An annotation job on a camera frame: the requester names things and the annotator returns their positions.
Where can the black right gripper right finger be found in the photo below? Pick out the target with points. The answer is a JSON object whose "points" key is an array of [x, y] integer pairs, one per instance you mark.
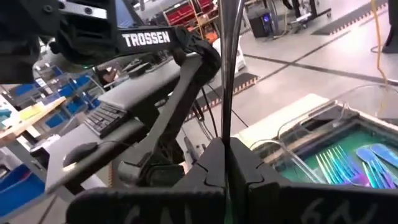
{"points": [[295, 205]]}

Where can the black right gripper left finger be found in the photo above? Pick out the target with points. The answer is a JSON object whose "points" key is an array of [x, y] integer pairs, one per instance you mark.
{"points": [[186, 205]]}

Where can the iridescent spoons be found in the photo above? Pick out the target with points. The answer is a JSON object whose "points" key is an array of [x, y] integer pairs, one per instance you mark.
{"points": [[368, 155]]}

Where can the dark metal fork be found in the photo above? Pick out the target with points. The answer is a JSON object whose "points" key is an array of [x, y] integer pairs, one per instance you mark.
{"points": [[230, 62]]}

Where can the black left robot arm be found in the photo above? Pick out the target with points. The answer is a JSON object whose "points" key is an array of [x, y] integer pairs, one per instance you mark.
{"points": [[146, 39]]}

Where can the clear plastic bin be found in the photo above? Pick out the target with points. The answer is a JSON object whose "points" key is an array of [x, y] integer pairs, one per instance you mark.
{"points": [[311, 172], [342, 137]]}

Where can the green felt table mat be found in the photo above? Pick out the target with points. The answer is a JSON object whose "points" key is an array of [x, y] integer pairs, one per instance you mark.
{"points": [[357, 138]]}

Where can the black keyboard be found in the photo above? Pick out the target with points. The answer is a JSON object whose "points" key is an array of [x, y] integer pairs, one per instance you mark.
{"points": [[104, 119]]}

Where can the black computer mouse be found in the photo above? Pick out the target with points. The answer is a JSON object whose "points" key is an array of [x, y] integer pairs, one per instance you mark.
{"points": [[79, 152]]}

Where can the grey monitor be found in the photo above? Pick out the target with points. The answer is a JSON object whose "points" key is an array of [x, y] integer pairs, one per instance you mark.
{"points": [[140, 87]]}

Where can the grey desk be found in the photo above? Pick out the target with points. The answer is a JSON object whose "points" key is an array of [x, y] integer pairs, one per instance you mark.
{"points": [[81, 132]]}

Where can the blue storage bin rack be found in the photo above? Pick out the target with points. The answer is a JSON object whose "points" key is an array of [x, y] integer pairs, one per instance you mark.
{"points": [[71, 107]]}

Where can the white box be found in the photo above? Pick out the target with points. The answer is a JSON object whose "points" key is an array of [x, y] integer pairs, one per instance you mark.
{"points": [[239, 59]]}

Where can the blue plastic crate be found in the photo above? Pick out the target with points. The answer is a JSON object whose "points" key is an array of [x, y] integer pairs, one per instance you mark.
{"points": [[18, 193]]}

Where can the wooden workbench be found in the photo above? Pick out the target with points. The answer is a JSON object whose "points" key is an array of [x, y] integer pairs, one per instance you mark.
{"points": [[31, 119]]}

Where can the black computer tower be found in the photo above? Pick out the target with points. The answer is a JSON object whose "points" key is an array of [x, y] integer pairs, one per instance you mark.
{"points": [[259, 25]]}

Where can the black hazard-striped floor mat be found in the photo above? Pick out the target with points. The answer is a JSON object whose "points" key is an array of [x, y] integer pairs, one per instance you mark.
{"points": [[342, 23]]}

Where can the red storage bin shelf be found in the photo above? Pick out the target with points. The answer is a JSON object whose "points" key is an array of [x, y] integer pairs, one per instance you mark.
{"points": [[180, 14]]}

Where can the black stand base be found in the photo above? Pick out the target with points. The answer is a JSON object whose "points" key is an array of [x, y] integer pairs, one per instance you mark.
{"points": [[311, 14]]}

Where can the black pole base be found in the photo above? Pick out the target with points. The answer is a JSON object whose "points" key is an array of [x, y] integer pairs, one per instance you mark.
{"points": [[391, 31]]}

